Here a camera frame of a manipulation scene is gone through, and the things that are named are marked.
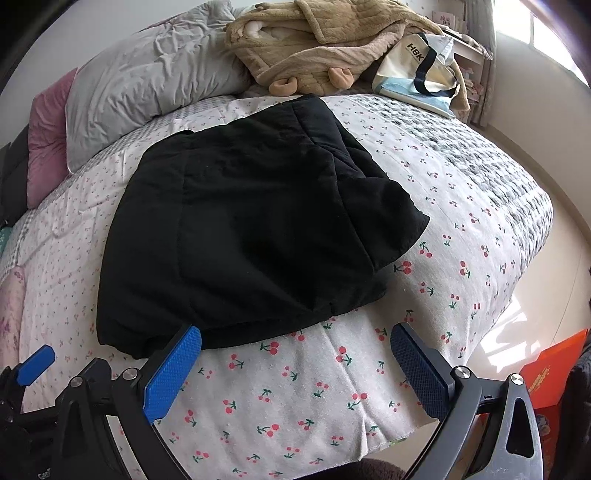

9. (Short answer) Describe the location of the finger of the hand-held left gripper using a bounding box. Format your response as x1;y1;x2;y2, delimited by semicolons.
10;344;57;387

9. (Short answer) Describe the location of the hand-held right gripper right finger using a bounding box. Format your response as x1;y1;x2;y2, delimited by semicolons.
389;322;544;480

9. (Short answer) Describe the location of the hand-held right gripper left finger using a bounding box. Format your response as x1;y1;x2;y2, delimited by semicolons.
54;324;204;480

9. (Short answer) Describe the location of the black jacket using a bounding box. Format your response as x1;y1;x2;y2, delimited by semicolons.
96;95;432;361

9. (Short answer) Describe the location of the pink floral blanket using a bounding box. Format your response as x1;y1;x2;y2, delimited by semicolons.
0;264;25;374

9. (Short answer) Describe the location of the brown fuzzy cloth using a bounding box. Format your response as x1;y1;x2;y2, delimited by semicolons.
330;457;409;480

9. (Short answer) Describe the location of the cherry print bed quilt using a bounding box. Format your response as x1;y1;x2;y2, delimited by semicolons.
0;92;555;480

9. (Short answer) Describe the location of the orange box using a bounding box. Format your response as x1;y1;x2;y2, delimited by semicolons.
521;327;591;412

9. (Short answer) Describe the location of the dark cloth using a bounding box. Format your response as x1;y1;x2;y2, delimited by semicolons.
564;342;591;464

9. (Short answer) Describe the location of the pink pillow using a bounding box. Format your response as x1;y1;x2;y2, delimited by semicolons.
26;67;80;210

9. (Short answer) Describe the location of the grey pillow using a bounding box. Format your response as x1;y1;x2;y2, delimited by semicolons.
65;0;254;172

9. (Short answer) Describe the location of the white blue tote bag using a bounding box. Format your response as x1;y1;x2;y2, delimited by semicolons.
372;30;463;118

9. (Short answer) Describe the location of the white bedside shelf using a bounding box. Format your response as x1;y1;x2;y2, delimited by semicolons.
431;0;498;126

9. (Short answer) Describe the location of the tan plush robe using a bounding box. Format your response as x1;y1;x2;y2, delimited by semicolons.
224;0;472;126

